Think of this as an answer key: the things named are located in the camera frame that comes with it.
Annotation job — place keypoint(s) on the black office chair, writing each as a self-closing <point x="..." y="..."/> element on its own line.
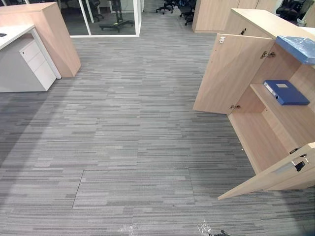
<point x="166" y="6"/>
<point x="188" y="12"/>
<point x="288" y="9"/>

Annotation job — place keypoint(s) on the wooden cabinet door with latch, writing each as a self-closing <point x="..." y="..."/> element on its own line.
<point x="229" y="73"/>

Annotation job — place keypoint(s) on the wooden cabinet door with lock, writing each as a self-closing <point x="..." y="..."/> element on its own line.
<point x="278" y="172"/>

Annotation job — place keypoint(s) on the white framed glass partition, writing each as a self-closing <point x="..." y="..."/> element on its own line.
<point x="103" y="18"/>

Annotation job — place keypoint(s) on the silver cabinet hinge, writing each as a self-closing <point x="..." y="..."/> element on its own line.
<point x="234" y="107"/>
<point x="267" y="54"/>

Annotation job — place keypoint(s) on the light wood office cabinet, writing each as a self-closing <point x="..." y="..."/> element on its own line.
<point x="275" y="123"/>

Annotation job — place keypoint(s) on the white office desk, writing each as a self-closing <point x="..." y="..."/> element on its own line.
<point x="14" y="37"/>

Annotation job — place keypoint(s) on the tall light wood cupboard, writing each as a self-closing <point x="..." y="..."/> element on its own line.
<point x="216" y="14"/>

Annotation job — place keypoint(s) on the black rolling stand base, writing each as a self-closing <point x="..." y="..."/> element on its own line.
<point x="116" y="24"/>

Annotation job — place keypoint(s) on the light wood partition cabinet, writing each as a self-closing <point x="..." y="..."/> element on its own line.
<point x="51" y="37"/>

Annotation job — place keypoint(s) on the white drawer pedestal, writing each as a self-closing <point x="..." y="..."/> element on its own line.
<point x="39" y="66"/>

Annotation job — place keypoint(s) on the dark blue file box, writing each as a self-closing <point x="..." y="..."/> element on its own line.
<point x="286" y="92"/>

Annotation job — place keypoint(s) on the light blue wrapped folder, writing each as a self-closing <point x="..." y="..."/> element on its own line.
<point x="296" y="48"/>

